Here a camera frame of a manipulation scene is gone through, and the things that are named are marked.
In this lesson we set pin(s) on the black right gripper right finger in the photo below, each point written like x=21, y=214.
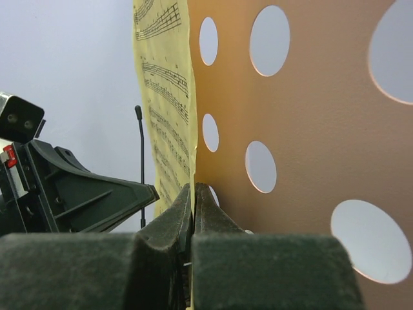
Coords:
x=232, y=269

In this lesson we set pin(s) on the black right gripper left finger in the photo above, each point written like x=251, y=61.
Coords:
x=141, y=270

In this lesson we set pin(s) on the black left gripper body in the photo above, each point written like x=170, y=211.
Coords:
x=30, y=199

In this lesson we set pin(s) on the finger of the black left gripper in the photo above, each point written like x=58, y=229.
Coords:
x=72, y=199

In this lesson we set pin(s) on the pink perforated music stand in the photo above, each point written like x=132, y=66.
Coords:
x=304, y=126

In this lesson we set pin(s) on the yellow sheet music page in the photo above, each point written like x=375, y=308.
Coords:
x=161, y=45

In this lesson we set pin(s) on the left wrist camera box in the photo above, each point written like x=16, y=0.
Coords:
x=20, y=119

